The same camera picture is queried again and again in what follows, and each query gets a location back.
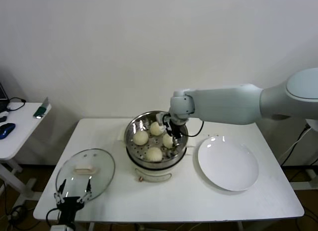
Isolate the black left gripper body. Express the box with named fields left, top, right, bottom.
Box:
left=57, top=196, right=84, bottom=225

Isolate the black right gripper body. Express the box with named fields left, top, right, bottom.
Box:
left=156, top=112, right=182, bottom=135

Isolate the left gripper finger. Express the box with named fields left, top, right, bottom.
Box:
left=77, top=177, right=92, bottom=203
left=54, top=179, right=67, bottom=204

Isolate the white steamed baozi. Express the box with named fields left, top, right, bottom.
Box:
left=150, top=121, right=163, bottom=136
left=161, top=133, right=174, bottom=149
left=145, top=147, right=163, bottom=163
left=133, top=131, right=150, bottom=146

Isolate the glass pot lid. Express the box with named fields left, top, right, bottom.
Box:
left=55, top=148, right=116, bottom=204

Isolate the steel steamer basket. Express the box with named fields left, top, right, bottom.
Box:
left=118, top=111, right=197, bottom=167

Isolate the white electric cooking pot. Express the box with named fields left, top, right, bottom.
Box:
left=126, top=141, right=195, bottom=184

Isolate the white round plate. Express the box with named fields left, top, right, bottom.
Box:
left=198, top=136, right=260, bottom=192

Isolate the white side table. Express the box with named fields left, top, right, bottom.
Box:
left=0, top=102, right=53, bottom=204

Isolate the blue computer mouse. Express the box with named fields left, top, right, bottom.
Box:
left=0, top=123, right=16, bottom=140

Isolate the green and white phone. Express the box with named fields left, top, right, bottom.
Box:
left=33, top=97, right=52, bottom=120

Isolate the white stand base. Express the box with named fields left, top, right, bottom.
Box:
left=289, top=166, right=318, bottom=191

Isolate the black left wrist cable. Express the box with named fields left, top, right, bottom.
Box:
left=46, top=207, right=62, bottom=231

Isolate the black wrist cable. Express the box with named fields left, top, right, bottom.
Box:
left=185, top=120, right=205, bottom=138
left=46, top=207, right=62, bottom=231

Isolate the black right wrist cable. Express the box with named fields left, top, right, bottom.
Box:
left=185, top=120, right=205, bottom=138

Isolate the black floor cable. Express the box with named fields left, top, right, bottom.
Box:
left=6, top=203, right=34, bottom=229

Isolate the black laptop cable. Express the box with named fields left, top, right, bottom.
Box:
left=6, top=97, right=27, bottom=112

